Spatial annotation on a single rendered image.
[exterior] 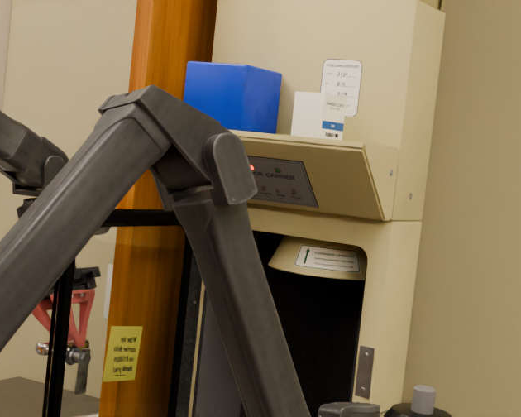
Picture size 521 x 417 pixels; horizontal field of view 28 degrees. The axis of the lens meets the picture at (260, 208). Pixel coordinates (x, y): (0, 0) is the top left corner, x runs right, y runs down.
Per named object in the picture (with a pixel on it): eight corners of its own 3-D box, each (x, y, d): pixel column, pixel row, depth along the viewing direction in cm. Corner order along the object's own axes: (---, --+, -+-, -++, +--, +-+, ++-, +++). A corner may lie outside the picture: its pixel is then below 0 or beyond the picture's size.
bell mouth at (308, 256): (302, 261, 169) (305, 227, 168) (403, 277, 160) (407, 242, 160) (246, 265, 154) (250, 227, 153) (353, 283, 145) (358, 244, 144)
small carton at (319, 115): (313, 138, 144) (317, 95, 143) (341, 141, 140) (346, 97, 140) (290, 136, 140) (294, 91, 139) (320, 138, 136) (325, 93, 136)
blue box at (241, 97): (218, 130, 154) (224, 69, 153) (276, 136, 149) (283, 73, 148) (179, 125, 145) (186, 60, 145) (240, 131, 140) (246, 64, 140)
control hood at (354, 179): (196, 194, 157) (203, 128, 156) (393, 221, 140) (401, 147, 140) (150, 193, 147) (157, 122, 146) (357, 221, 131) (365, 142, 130)
